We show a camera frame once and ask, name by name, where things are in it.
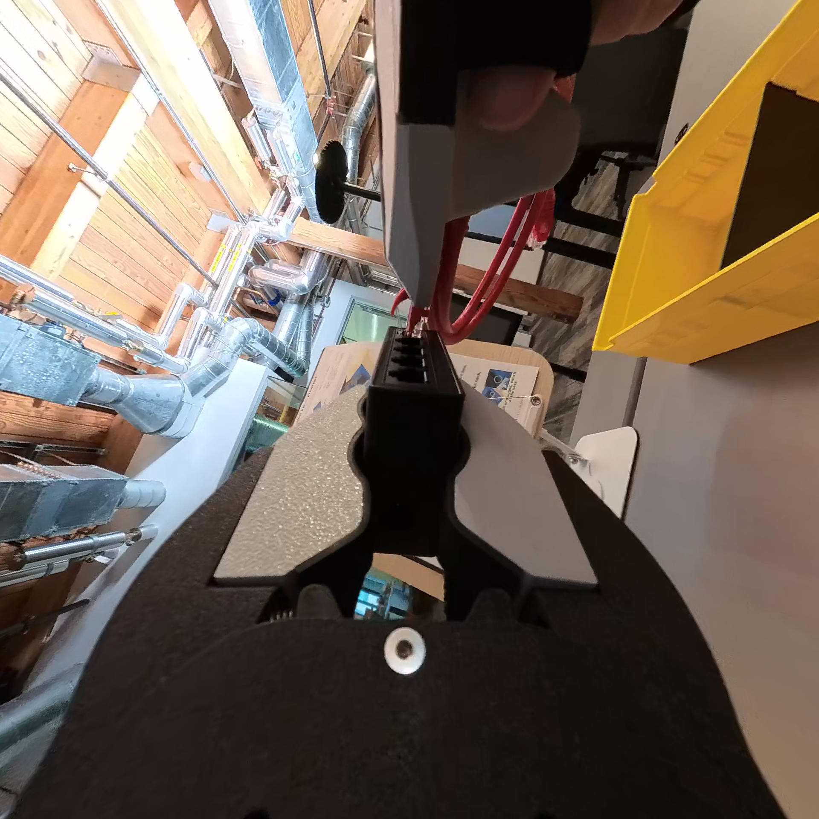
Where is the shiny silver pipe run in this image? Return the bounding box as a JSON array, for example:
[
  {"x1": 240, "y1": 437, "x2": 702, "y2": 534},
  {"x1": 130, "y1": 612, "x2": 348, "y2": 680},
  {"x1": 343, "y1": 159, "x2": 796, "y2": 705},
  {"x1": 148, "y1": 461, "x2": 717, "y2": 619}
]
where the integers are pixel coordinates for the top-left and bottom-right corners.
[{"x1": 0, "y1": 192, "x2": 334, "y2": 375}]

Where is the yellow plastic bin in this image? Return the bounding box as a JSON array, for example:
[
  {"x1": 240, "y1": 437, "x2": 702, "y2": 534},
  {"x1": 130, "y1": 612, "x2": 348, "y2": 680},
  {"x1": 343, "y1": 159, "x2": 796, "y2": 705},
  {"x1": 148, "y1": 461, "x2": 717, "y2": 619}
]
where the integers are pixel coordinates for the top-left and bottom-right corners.
[{"x1": 592, "y1": 0, "x2": 819, "y2": 366}]

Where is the shiny metal rod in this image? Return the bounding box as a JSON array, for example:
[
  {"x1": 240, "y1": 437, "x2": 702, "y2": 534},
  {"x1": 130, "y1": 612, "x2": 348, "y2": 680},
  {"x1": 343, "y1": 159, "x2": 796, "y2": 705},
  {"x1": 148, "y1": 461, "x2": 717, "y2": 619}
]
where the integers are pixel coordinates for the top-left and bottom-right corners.
[{"x1": 0, "y1": 525, "x2": 160, "y2": 573}]

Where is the red ethernet cable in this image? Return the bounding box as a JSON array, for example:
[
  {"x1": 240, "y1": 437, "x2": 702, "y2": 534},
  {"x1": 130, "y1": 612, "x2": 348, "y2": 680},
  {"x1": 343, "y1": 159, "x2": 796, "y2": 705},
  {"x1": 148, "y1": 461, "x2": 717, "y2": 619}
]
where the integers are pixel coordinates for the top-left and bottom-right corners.
[{"x1": 389, "y1": 189, "x2": 554, "y2": 346}]

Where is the black ethernet switch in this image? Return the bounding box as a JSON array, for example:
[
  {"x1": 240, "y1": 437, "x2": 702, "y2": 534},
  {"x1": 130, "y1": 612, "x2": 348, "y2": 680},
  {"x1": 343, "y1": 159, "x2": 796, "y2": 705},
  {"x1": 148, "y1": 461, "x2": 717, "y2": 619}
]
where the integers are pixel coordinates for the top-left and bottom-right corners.
[{"x1": 349, "y1": 326, "x2": 472, "y2": 558}]

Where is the instruction sheet on board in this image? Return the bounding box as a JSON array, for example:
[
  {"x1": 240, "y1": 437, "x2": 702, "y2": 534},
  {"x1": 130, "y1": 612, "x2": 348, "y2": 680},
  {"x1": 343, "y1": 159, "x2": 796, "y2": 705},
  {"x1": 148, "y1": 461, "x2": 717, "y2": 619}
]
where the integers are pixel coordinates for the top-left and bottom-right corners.
[{"x1": 320, "y1": 339, "x2": 554, "y2": 602}]

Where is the silver ventilation duct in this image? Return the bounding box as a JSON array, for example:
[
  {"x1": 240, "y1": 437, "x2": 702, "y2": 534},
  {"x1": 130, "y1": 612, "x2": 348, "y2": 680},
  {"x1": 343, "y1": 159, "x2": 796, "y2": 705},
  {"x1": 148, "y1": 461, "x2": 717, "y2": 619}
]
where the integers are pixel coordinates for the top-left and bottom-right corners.
[
  {"x1": 0, "y1": 678, "x2": 84, "y2": 769},
  {"x1": 339, "y1": 73, "x2": 378, "y2": 212},
  {"x1": 0, "y1": 314, "x2": 309, "y2": 437}
]

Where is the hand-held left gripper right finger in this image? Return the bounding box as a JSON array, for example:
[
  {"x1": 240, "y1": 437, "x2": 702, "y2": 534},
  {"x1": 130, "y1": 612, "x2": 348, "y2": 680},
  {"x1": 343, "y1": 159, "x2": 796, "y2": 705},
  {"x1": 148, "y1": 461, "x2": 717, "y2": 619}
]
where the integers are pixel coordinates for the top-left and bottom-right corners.
[{"x1": 439, "y1": 384, "x2": 599, "y2": 620}]

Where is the green tinted window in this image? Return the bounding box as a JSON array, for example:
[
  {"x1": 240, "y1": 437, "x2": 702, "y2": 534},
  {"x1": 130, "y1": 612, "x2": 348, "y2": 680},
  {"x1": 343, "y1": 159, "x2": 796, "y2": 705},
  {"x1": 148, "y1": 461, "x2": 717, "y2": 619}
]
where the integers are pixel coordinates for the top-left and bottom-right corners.
[{"x1": 339, "y1": 297, "x2": 398, "y2": 346}]

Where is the grey square duct box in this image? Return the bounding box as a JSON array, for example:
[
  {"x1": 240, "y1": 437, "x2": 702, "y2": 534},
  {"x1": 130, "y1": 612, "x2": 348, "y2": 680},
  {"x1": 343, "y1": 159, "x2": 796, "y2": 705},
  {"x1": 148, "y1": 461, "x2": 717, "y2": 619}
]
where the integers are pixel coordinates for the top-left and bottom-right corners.
[{"x1": 0, "y1": 464, "x2": 167, "y2": 543}]

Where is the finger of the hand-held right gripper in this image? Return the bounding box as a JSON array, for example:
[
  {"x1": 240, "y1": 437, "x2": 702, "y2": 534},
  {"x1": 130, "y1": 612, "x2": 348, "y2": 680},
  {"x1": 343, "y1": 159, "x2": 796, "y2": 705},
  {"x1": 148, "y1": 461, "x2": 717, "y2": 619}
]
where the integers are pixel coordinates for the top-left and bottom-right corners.
[
  {"x1": 373, "y1": 0, "x2": 463, "y2": 303},
  {"x1": 444, "y1": 96, "x2": 583, "y2": 221}
]

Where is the black bin divider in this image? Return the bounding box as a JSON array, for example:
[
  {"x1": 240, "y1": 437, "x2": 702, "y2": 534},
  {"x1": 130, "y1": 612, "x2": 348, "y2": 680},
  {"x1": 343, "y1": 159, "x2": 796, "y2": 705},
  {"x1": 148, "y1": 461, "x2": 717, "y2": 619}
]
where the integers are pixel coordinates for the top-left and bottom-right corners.
[{"x1": 722, "y1": 83, "x2": 819, "y2": 270}]

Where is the brown wooden beam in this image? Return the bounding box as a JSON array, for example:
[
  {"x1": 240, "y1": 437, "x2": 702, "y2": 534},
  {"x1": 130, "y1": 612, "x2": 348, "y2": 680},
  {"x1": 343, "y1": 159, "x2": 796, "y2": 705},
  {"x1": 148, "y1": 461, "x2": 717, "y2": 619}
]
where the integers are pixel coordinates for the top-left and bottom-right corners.
[{"x1": 291, "y1": 218, "x2": 584, "y2": 324}]

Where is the rectangular silver duct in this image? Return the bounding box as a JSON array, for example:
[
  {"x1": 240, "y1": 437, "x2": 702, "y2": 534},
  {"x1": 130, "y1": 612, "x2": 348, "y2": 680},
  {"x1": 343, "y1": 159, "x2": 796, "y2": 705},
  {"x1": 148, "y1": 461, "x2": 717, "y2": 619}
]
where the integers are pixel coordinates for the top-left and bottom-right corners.
[{"x1": 208, "y1": 0, "x2": 321, "y2": 212}]

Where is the black floor lamp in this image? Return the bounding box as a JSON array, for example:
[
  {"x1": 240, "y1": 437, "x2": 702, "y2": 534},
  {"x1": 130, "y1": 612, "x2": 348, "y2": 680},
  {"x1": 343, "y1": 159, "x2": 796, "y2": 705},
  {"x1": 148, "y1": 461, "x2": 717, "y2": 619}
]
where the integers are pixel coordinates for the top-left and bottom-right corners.
[{"x1": 315, "y1": 141, "x2": 385, "y2": 225}]

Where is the white stand base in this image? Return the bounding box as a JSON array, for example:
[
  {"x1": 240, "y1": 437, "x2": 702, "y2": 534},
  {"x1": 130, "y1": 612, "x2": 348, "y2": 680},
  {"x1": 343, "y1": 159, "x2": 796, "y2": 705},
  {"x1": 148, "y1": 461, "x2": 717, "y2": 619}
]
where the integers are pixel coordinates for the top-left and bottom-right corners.
[{"x1": 540, "y1": 427, "x2": 641, "y2": 520}]

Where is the black framed monitor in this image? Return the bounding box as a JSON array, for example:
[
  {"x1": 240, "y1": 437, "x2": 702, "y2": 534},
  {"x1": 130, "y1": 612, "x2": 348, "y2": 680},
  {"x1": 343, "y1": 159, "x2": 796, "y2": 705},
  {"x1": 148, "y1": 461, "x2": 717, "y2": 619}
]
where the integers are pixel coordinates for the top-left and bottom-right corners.
[{"x1": 470, "y1": 306, "x2": 522, "y2": 348}]

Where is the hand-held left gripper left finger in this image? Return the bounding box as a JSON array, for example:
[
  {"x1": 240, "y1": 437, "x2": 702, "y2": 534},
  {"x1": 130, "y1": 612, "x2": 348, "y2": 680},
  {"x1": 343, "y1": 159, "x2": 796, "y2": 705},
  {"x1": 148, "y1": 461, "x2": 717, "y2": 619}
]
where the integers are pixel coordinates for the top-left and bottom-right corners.
[{"x1": 213, "y1": 387, "x2": 373, "y2": 620}]

